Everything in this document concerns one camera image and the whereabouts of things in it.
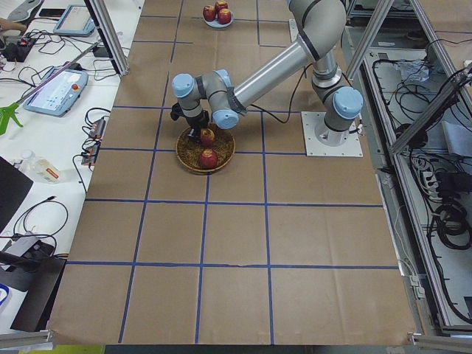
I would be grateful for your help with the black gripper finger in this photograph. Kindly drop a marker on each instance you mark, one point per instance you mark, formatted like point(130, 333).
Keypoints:
point(193, 134)

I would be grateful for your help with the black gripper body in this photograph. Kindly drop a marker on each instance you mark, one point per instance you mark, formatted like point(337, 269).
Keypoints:
point(195, 121)

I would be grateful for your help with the yellow-red apple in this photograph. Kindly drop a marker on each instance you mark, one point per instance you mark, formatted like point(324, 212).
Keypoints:
point(207, 137)

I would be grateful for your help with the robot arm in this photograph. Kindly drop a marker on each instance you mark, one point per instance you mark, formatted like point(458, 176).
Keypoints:
point(212, 98)

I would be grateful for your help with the woven wicker basket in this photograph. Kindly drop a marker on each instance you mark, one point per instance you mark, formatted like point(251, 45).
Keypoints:
point(189, 151)

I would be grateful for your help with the dark red apple in basket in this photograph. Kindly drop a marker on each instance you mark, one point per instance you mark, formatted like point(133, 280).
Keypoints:
point(208, 159)

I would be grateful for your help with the light blue plate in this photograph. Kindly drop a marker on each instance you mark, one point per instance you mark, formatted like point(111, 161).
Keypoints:
point(218, 25)

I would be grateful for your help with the red apple on plate left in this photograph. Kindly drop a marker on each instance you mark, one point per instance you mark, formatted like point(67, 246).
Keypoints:
point(224, 16)

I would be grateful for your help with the red apple on plate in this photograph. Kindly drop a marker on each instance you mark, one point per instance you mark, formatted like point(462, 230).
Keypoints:
point(220, 5)
point(224, 16)
point(209, 13)

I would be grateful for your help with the red apple on plate front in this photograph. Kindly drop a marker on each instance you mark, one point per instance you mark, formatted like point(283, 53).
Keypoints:
point(209, 13)

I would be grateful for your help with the red apple on plate back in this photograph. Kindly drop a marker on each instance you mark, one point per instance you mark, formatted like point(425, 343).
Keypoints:
point(220, 5)

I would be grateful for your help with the near teach pendant tablet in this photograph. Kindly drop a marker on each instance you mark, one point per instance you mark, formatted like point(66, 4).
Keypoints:
point(59, 95)

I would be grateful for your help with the teach pendant tablet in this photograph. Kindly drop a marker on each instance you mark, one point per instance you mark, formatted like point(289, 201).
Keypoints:
point(59, 95)
point(75, 21)

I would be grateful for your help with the clear plastic bottle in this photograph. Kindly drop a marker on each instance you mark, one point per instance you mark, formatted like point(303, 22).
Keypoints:
point(30, 162)

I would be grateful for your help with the far teach pendant tablet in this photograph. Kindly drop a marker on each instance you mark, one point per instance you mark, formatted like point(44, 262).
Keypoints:
point(75, 21)

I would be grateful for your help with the black laptop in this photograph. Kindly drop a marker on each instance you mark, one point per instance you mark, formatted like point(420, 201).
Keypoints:
point(14, 188)

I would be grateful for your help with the green grabber tool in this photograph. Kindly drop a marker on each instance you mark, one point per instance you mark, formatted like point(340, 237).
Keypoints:
point(8, 112)

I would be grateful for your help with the aluminium frame post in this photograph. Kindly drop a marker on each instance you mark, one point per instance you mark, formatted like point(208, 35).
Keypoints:
point(108, 35)

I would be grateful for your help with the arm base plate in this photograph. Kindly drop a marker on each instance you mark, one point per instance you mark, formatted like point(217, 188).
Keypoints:
point(320, 141)

